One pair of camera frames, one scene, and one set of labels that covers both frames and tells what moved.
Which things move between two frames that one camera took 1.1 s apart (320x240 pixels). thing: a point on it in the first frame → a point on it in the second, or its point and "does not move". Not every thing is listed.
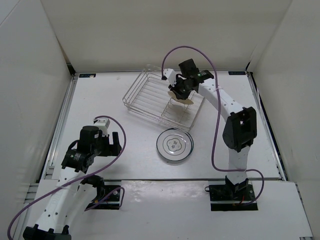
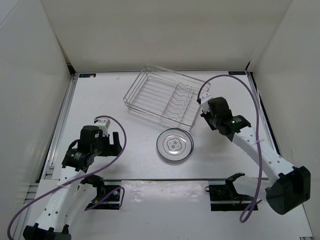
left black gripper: x=111 y=149 does not move
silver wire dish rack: x=149 y=94 does not move
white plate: x=175 y=144 does not move
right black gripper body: x=184 y=85 → x=211 y=120
